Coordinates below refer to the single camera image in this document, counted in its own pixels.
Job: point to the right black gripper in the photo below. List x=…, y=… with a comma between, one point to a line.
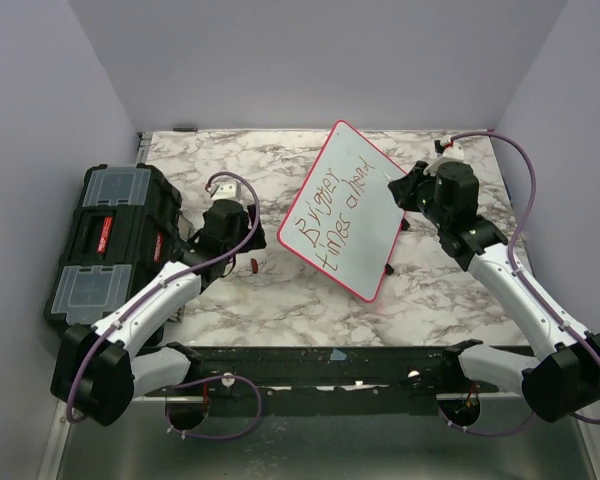
x=405, y=187

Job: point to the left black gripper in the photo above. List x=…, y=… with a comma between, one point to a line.
x=251, y=214

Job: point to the red marker cap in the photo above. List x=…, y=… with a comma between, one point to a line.
x=254, y=265

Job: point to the pink framed whiteboard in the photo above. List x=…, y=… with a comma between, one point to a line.
x=343, y=220

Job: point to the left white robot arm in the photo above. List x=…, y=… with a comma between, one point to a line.
x=101, y=367

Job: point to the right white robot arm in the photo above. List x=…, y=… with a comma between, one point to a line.
x=562, y=375

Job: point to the black plastic toolbox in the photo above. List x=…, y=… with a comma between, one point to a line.
x=123, y=230

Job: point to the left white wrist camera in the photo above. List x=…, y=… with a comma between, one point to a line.
x=229, y=190

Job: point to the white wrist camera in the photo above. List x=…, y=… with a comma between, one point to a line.
x=229, y=190
x=447, y=151

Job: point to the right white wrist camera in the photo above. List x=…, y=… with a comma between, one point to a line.
x=447, y=151

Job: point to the black mounting rail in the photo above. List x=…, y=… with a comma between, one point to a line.
x=323, y=381

